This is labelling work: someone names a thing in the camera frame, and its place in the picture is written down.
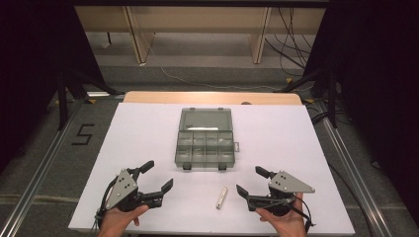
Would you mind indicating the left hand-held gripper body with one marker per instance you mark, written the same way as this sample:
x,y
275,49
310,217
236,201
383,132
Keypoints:
x,y
123,187

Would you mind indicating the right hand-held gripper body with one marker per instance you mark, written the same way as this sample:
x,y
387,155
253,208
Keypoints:
x,y
286,184

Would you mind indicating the small white tube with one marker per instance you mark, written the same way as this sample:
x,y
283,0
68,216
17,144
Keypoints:
x,y
222,198

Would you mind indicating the clear plastic compartment box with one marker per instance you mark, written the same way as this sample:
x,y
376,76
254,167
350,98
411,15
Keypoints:
x,y
205,144

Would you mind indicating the person's left hand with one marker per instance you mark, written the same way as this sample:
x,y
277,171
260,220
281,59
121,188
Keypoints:
x,y
115,222

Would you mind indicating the person's right hand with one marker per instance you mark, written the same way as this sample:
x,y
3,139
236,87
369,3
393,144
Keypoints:
x,y
290,225

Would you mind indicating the white board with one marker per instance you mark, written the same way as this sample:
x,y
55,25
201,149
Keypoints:
x,y
280,144

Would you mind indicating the wooden table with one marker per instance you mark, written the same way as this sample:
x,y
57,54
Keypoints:
x,y
210,97

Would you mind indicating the black metal stand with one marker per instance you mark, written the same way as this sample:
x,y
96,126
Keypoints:
x,y
62,98
332,98

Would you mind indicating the dark curtain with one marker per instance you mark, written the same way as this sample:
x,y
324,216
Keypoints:
x,y
378,82
29,49

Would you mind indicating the beige wooden bench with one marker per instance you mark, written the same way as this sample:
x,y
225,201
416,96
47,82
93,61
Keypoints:
x,y
197,19

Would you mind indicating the metal floor rail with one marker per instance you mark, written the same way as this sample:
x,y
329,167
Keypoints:
x,y
36,179
355,184

